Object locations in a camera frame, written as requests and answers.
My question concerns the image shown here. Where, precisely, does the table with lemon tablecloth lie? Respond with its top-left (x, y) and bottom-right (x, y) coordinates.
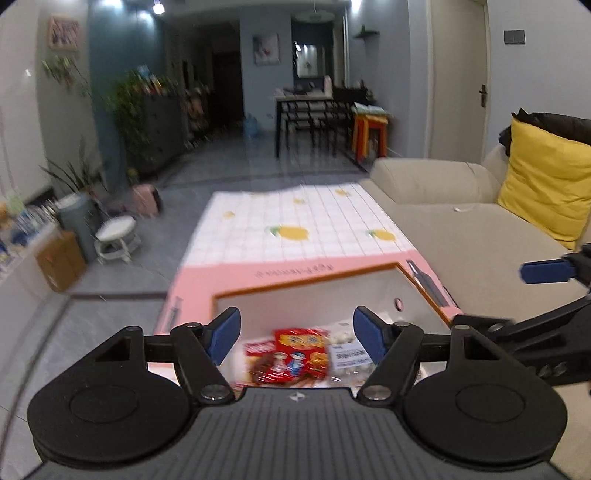
top-left (152, 182), bottom-right (462, 388)

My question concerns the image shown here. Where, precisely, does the pendant lamp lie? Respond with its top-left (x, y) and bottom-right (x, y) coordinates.
top-left (295, 0), bottom-right (333, 22)

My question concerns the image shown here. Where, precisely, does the shoe rack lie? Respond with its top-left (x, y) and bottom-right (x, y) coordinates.
top-left (185, 85), bottom-right (211, 148)

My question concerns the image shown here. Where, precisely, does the red-label spicy strip packet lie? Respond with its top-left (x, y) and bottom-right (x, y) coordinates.
top-left (242, 340), bottom-right (278, 371)

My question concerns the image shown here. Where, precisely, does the dark grey cabinet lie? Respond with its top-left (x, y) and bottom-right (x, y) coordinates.
top-left (139, 92), bottom-right (190, 171)

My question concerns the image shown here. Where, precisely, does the yellow cushion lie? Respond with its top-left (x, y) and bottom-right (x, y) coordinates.
top-left (496, 117), bottom-right (591, 250)

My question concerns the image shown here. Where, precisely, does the long-leaf potted plant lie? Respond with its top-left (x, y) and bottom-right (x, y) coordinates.
top-left (39, 143), bottom-right (112, 199)

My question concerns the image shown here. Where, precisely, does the black dining table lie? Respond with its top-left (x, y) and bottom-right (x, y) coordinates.
top-left (274, 88), bottom-right (352, 158)

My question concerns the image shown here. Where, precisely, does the trailing vine plant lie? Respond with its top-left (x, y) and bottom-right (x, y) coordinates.
top-left (106, 76), bottom-right (153, 162)

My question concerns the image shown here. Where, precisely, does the red snack bag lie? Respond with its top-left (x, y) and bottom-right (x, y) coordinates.
top-left (274, 327), bottom-right (333, 381)

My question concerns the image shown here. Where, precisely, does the white TV console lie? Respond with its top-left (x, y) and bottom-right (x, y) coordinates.
top-left (0, 217), bottom-right (65, 324)

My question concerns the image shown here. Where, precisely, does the black dining chair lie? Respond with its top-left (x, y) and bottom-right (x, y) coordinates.
top-left (318, 99), bottom-right (352, 153)
top-left (284, 102), bottom-right (324, 145)

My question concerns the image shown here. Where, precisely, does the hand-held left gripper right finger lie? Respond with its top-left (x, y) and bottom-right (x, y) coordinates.
top-left (355, 306), bottom-right (513, 403)

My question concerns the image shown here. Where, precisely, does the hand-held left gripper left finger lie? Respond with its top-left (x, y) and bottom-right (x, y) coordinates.
top-left (83, 307), bottom-right (242, 403)

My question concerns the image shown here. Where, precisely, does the orange stool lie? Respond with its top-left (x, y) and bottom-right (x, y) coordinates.
top-left (352, 113), bottom-right (389, 160)

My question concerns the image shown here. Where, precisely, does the grey framed wall picture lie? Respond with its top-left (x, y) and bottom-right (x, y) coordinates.
top-left (253, 33), bottom-right (280, 65)

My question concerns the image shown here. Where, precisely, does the white round stool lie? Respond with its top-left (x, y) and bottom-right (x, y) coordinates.
top-left (95, 217), bottom-right (141, 265)

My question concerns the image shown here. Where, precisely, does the clear packet of white balls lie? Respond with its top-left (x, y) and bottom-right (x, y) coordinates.
top-left (323, 320), bottom-right (377, 374)

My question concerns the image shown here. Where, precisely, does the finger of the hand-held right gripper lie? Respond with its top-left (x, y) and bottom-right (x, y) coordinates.
top-left (453, 296), bottom-right (591, 387)
top-left (520, 244), bottom-right (591, 289)

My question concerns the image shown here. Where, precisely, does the folded cloth stack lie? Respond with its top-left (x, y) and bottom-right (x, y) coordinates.
top-left (353, 104), bottom-right (393, 119)

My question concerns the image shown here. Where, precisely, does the beige sofa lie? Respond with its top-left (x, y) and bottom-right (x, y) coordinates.
top-left (360, 145), bottom-right (591, 480)

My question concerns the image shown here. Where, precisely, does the white door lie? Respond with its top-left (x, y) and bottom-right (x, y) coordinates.
top-left (431, 0), bottom-right (490, 160)

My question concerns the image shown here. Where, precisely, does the grey round bin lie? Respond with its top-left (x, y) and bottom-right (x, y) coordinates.
top-left (58, 194), bottom-right (100, 264)

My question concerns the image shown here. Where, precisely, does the orange cardboard box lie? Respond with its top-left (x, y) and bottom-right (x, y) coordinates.
top-left (210, 261), bottom-right (460, 400)

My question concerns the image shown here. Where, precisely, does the pink framed wall picture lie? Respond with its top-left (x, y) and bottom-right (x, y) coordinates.
top-left (48, 16), bottom-right (80, 51)

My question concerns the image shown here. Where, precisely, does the dark cushion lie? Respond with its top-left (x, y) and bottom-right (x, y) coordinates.
top-left (499, 108), bottom-right (591, 158)

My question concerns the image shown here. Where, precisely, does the brown cardboard box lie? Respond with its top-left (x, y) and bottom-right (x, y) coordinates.
top-left (36, 231), bottom-right (88, 292)

